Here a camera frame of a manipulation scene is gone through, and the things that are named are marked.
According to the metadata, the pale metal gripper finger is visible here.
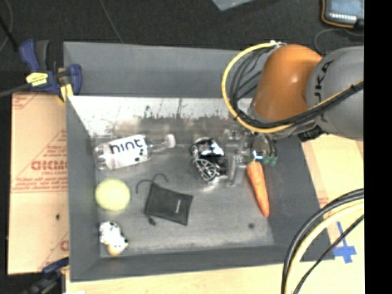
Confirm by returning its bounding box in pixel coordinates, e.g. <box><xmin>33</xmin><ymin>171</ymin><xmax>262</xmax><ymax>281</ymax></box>
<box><xmin>227</xmin><ymin>155</ymin><xmax>239</xmax><ymax>187</ymax></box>
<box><xmin>237</xmin><ymin>161</ymin><xmax>247</xmax><ymax>185</ymax></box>

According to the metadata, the orange toy carrot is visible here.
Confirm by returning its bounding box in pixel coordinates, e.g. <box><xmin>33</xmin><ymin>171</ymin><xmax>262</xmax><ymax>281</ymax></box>
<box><xmin>246</xmin><ymin>160</ymin><xmax>271</xmax><ymax>219</ymax></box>

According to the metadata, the black and white toy helmet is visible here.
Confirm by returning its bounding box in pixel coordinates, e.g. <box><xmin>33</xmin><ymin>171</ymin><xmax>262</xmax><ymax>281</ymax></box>
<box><xmin>189</xmin><ymin>137</ymin><xmax>230</xmax><ymax>184</ymax></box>

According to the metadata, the grey metal bin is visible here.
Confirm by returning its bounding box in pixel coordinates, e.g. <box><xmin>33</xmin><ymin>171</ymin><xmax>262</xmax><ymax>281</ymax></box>
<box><xmin>62</xmin><ymin>40</ymin><xmax>335</xmax><ymax>282</ymax></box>

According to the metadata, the clear plastic bottle white label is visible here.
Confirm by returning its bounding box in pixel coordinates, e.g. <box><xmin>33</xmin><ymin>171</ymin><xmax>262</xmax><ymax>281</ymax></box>
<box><xmin>93</xmin><ymin>133</ymin><xmax>178</xmax><ymax>172</ymax></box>

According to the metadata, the yellow ball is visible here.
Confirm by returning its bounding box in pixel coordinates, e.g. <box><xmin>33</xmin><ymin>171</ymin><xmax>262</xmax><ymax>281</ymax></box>
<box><xmin>94</xmin><ymin>178</ymin><xmax>132</xmax><ymax>212</ymax></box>

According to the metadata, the black and white toy animal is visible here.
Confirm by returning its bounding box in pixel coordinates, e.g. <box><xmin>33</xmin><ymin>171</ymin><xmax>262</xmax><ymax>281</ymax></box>
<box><xmin>98</xmin><ymin>220</ymin><xmax>130</xmax><ymax>257</ymax></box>

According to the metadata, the brown cardboard board red print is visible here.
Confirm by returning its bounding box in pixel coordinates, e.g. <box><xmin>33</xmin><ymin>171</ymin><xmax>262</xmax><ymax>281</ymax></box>
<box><xmin>6</xmin><ymin>92</ymin><xmax>70</xmax><ymax>275</ymax></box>

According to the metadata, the black drawstring pouch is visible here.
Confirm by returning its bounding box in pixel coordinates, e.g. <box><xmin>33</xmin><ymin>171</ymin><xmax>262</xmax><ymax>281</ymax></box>
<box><xmin>135</xmin><ymin>173</ymin><xmax>194</xmax><ymax>227</ymax></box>

